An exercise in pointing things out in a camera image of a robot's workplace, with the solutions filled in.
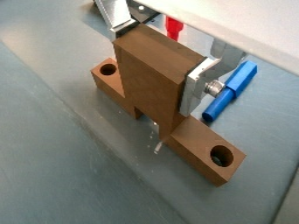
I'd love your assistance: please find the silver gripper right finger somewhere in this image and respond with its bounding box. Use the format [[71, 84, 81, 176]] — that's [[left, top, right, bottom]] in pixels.
[[180, 38, 247, 116]]

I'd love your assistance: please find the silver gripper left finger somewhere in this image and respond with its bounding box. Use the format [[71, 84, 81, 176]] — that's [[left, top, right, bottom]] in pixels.
[[93, 0, 159, 39]]

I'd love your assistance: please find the brown T-shaped block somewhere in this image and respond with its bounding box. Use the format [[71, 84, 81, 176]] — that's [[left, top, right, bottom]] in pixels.
[[91, 24, 246, 186]]

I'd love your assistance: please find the blue stepped peg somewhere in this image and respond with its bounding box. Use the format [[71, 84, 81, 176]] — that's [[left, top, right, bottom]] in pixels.
[[202, 61, 258, 123]]

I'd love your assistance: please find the red hexagonal peg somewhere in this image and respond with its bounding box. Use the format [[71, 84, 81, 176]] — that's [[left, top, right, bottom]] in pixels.
[[166, 17, 183, 40]]

